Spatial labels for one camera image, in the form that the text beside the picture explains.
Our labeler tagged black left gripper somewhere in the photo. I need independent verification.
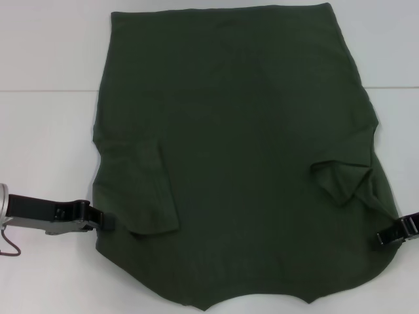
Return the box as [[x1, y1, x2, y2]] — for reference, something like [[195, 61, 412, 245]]
[[8, 193, 117, 232]]

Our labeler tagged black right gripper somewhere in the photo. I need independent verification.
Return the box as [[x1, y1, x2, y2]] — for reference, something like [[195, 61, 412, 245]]
[[375, 211, 419, 253]]

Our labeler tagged dark green t-shirt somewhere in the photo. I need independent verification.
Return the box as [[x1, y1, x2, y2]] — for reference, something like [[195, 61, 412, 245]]
[[91, 2, 403, 312]]

